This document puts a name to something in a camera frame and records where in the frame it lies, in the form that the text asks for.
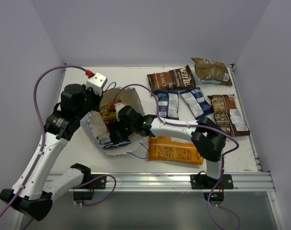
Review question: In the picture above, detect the aluminium mounting rail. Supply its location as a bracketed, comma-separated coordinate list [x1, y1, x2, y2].
[46, 171, 275, 192]

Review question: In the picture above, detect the blue white snack bag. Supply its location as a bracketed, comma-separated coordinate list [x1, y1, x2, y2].
[180, 87, 214, 120]

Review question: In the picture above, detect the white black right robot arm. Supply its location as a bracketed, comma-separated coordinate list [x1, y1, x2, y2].
[109, 103, 226, 188]

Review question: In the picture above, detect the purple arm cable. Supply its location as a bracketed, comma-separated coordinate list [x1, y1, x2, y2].
[0, 65, 117, 230]
[112, 83, 242, 230]

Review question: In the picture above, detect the dark brown chips bag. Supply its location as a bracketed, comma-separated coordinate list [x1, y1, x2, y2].
[208, 94, 250, 137]

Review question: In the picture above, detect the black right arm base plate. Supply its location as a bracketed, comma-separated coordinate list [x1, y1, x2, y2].
[190, 172, 234, 204]

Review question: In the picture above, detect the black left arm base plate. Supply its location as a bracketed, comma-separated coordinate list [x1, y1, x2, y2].
[73, 176, 106, 203]

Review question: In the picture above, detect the brown kettle chips bag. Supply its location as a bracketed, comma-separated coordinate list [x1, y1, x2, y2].
[147, 65, 196, 93]

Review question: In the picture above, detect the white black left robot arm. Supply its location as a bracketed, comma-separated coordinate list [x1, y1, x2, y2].
[0, 84, 103, 221]

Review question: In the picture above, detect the colourful red candy bag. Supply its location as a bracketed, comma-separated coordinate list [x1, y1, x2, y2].
[99, 103, 116, 125]

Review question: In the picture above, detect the blue checkered paper bag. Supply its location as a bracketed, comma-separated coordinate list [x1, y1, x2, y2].
[81, 87, 149, 160]

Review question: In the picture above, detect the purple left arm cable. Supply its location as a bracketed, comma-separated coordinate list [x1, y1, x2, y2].
[0, 65, 117, 230]

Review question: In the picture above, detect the orange brown snack bag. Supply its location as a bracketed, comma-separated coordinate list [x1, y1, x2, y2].
[149, 136, 204, 165]

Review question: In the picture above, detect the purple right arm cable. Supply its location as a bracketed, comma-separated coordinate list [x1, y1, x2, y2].
[112, 83, 242, 230]

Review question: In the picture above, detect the light blue snack bag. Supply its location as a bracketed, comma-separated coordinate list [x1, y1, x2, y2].
[192, 57, 233, 86]

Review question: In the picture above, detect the blue white milk snack pack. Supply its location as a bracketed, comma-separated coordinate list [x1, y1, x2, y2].
[97, 134, 132, 150]

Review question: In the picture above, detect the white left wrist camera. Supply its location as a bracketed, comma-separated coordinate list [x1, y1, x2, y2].
[85, 70, 107, 96]

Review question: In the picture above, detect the dark blue snack bag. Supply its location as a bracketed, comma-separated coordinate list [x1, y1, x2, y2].
[156, 91, 179, 120]

